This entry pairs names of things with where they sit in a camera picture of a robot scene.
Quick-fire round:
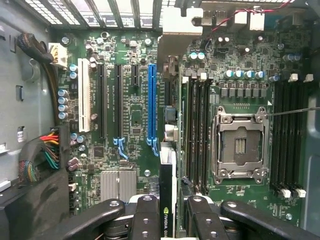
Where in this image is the silver ribbed heat sink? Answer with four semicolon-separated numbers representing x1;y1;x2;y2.
100;170;138;202

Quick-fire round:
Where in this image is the green motherboard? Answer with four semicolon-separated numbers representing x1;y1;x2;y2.
49;27;312;226

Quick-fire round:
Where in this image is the metal CPU socket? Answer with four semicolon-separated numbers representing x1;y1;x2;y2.
210;104;271;186

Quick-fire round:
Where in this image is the black RAM slot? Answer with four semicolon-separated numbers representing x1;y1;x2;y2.
189;74;197;195
196;73;204;196
298;73;315;199
280;79;292;199
272;79;281;193
289;73;300;195
204;74;213;196

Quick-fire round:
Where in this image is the black plastic shroud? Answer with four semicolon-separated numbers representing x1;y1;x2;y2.
0;169;71;240

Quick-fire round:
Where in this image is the blue expansion slot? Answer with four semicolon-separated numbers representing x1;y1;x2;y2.
146;63;160;157

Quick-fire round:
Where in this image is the white expansion slot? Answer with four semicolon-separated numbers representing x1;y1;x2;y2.
77;57;92;134

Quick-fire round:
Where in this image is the thin metal locking lever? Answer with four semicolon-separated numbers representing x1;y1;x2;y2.
265;106;320;118

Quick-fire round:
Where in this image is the short black expansion slot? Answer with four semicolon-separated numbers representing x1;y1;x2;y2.
131;64;140;87

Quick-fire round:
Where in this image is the black open PC case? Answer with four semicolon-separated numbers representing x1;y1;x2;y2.
0;0;320;240

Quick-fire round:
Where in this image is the white power connector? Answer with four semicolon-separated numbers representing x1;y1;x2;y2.
48;42;69;70

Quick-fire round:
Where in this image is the coloured power wire bundle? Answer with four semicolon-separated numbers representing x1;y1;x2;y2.
18;124;71;184

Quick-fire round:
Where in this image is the red and black twisted wire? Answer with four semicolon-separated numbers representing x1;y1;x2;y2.
204;0;296;51

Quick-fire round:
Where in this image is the black sleeved power cable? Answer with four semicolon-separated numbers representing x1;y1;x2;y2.
16;32;60;126

